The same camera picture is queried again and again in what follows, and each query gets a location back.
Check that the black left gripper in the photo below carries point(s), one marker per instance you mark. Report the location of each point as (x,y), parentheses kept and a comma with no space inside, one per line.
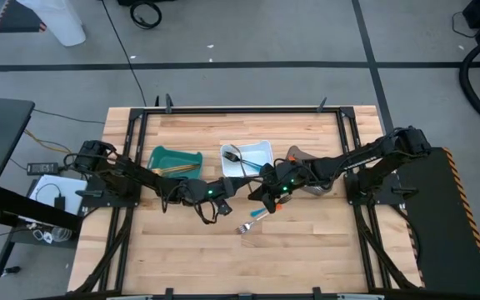
(223,187)

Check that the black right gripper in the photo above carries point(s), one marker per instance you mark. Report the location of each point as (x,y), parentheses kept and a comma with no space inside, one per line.
(281,179)

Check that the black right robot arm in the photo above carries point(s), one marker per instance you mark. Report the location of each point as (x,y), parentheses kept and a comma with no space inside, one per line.
(361,156)

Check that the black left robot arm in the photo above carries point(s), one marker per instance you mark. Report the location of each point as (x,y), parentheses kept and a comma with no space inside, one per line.
(140,177)

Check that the white plastic bin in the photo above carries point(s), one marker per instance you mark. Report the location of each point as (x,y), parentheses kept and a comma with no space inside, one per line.
(261,150)

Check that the grey translucent plastic bin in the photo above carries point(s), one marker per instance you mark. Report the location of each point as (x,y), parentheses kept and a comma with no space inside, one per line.
(302,152)

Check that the teal plastic bin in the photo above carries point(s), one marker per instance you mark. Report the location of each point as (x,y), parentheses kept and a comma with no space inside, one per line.
(173,156)

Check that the large hazard-striped black platform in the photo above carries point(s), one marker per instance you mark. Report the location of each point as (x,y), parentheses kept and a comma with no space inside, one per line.
(440,225)

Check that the small black charger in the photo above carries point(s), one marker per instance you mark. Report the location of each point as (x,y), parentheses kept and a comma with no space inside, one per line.
(59,203)

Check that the black power adapter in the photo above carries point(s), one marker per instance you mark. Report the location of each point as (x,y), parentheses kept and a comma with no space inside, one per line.
(42,168)

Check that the small black floor object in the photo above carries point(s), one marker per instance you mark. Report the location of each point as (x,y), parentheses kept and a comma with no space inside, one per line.
(11,270)

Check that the small hazard-striped black mat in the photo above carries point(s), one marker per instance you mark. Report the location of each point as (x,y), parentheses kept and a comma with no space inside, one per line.
(15,18)

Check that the black metal table frame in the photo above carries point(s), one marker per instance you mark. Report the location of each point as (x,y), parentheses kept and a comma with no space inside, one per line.
(240,110)

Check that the black frame clamp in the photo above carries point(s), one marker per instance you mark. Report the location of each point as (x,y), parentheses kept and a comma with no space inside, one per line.
(168,293)
(168,104)
(317,293)
(321,106)

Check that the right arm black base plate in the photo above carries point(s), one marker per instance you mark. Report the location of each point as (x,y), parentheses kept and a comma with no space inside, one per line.
(390,198)

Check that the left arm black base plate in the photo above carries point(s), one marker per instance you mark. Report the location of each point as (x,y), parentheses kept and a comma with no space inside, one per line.
(98,202)

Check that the white wrapped post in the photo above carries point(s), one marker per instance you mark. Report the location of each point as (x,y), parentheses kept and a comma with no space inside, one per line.
(63,25)

